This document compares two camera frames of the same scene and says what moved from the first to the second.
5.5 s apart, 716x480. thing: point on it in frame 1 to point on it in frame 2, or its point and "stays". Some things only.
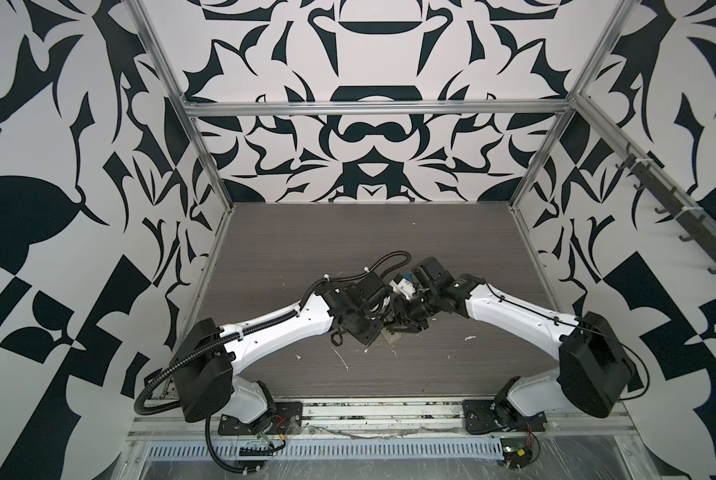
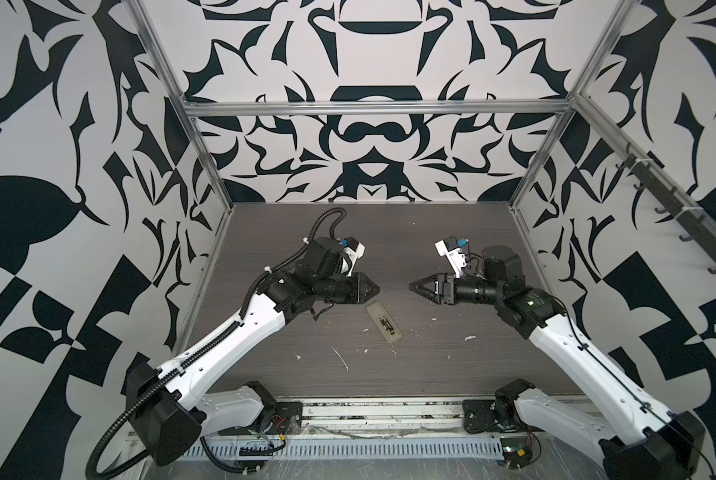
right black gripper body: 417,309 to 451,297
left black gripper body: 367,329 to 350,288
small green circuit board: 517,452 stays
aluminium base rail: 387,420 stays
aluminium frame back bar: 382,108 stays
